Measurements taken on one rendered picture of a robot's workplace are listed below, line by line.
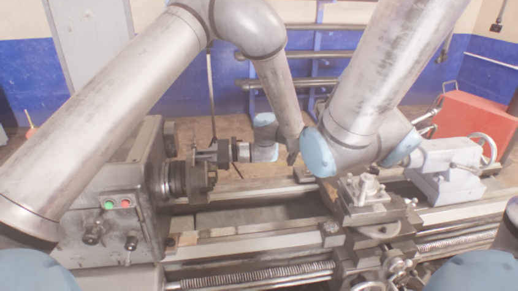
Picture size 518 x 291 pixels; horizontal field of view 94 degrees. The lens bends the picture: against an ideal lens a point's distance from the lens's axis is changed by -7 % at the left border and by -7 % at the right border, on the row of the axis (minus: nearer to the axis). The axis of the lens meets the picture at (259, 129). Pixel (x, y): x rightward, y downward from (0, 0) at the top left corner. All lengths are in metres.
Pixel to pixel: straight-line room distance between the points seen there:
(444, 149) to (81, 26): 4.25
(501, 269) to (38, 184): 0.55
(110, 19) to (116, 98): 3.78
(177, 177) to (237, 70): 3.13
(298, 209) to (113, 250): 0.99
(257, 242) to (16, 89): 4.51
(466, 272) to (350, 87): 0.24
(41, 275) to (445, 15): 0.46
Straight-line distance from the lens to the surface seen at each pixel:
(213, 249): 1.33
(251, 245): 1.33
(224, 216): 1.61
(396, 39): 0.33
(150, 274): 1.33
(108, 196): 1.04
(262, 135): 1.05
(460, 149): 1.76
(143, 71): 0.50
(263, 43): 0.57
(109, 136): 0.47
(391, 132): 0.52
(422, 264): 2.07
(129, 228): 1.17
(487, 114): 3.83
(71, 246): 1.31
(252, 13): 0.56
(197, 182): 1.19
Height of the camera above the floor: 1.89
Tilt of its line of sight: 28 degrees down
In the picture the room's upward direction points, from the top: 1 degrees clockwise
